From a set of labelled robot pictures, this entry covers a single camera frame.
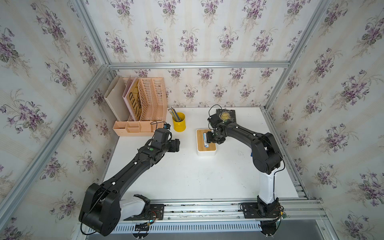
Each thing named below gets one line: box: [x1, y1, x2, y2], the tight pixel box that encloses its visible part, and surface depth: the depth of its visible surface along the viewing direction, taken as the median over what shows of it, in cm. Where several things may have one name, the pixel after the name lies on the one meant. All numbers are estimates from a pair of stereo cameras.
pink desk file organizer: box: [112, 77, 168, 137], surface depth 104 cm
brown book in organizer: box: [126, 78, 142, 121], surface depth 100 cm
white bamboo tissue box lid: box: [197, 129, 217, 152], surface depth 93 cm
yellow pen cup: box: [172, 112, 186, 133], surface depth 104 cm
